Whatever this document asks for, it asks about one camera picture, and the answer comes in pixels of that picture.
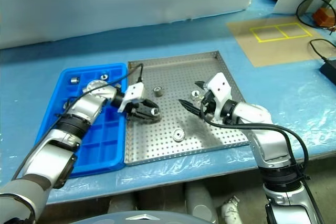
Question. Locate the grey robot torso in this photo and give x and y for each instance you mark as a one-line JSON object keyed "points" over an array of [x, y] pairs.
{"points": [[141, 218]]}

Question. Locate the perforated steel tray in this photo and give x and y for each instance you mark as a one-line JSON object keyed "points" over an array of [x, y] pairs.
{"points": [[168, 77]]}

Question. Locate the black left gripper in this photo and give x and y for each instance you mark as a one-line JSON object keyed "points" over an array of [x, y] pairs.
{"points": [[137, 110]]}

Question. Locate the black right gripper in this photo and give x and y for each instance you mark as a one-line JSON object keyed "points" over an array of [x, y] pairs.
{"points": [[208, 100]]}

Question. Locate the black power adapter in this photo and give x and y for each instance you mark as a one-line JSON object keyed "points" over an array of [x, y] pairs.
{"points": [[329, 70]]}

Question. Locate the blue plastic compartment tray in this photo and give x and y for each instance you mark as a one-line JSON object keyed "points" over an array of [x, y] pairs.
{"points": [[113, 134]]}

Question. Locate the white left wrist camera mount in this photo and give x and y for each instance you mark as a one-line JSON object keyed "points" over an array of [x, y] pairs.
{"points": [[134, 91]]}

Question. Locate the white crumpled object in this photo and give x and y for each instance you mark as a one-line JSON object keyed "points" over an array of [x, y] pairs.
{"points": [[231, 209]]}

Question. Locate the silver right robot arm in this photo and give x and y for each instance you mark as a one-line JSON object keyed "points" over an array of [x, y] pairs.
{"points": [[267, 140]]}

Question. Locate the brown cardboard sheet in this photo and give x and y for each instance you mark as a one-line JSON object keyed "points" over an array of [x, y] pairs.
{"points": [[275, 48]]}

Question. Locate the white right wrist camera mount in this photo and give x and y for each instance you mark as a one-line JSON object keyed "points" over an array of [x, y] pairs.
{"points": [[219, 85]]}

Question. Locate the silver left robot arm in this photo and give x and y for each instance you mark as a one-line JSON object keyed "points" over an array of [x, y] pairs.
{"points": [[78, 106]]}

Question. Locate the orange block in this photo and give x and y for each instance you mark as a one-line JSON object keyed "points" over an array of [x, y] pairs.
{"points": [[325, 16]]}

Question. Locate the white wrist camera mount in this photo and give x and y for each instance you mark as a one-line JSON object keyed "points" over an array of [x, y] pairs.
{"points": [[134, 91], [219, 85]]}

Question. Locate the metal roller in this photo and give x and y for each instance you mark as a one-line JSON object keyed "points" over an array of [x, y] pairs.
{"points": [[104, 76], [74, 80], [195, 95], [155, 112], [157, 91], [178, 134], [65, 105]]}

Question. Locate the grey rounded cylinder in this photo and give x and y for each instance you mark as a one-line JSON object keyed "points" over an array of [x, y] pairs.
{"points": [[200, 203]]}

